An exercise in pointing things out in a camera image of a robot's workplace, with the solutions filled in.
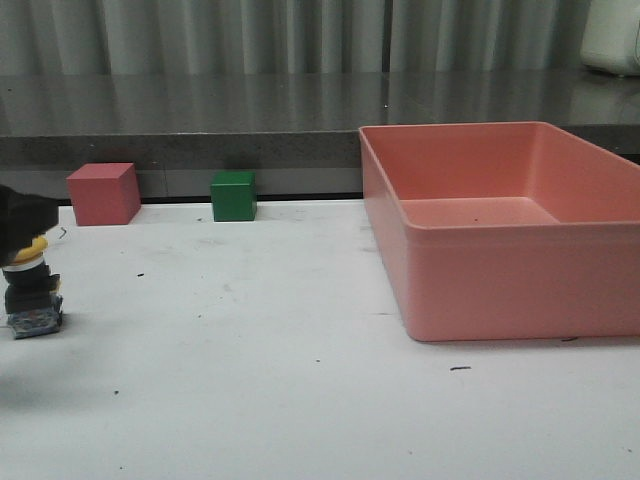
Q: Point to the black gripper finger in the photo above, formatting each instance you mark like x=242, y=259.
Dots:
x=23, y=218

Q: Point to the yellow push button switch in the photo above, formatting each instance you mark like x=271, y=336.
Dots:
x=33, y=303

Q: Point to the pink wooden cube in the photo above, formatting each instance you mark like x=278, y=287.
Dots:
x=104, y=194

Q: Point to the grey pleated curtain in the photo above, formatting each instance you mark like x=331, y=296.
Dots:
x=287, y=37

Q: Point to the green wooden cube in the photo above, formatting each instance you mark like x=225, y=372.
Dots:
x=233, y=196

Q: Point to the grey stone counter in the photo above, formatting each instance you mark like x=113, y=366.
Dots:
x=297, y=132

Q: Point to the pink plastic bin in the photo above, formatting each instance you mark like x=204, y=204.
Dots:
x=509, y=230

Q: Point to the white rice cooker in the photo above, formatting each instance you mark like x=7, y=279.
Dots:
x=610, y=40

